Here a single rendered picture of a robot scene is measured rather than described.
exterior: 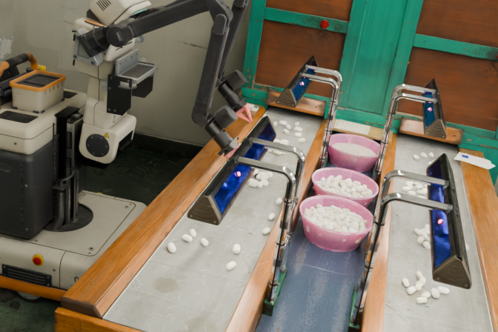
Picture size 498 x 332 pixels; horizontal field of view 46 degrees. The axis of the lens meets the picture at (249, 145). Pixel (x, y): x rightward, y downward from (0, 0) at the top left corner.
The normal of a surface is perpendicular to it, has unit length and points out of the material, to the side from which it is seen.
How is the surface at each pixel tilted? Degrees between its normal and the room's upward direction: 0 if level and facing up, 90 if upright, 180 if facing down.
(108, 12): 90
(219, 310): 0
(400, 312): 0
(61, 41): 90
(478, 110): 90
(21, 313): 0
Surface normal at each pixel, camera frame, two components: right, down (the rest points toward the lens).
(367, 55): -0.25, 0.34
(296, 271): 0.13, -0.92
